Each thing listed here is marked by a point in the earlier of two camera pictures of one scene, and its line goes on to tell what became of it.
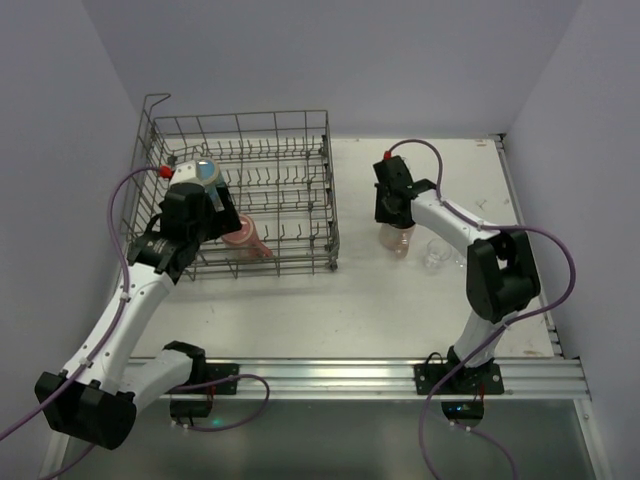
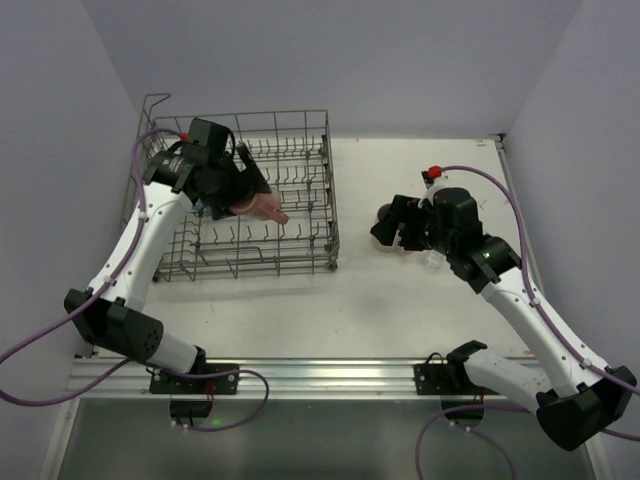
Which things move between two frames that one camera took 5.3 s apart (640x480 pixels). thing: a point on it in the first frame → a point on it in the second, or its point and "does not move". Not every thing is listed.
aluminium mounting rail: x=294 y=378 does not move
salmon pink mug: x=244 y=243 → x=262 y=205
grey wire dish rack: x=278 y=171 does not move
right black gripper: x=395 y=216 → x=406 y=226
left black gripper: x=228 y=220 → x=239 y=185
